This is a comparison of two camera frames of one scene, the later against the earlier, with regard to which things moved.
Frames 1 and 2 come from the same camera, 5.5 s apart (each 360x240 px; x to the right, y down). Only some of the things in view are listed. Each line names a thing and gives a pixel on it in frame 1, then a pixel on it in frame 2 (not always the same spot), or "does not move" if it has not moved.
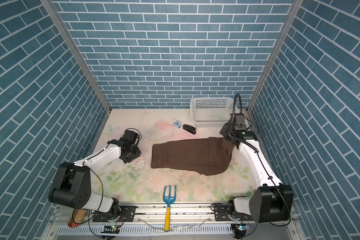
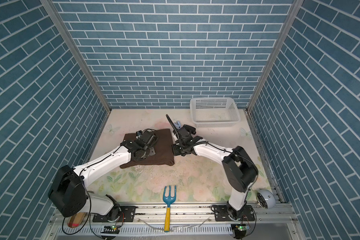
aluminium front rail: [187, 222] does not move
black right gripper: [227, 125] -> [175, 149]
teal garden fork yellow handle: [169, 200] does not move
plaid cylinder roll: [76, 217] does not move
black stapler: [189, 128] does not move
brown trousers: [209, 156] -> [164, 155]
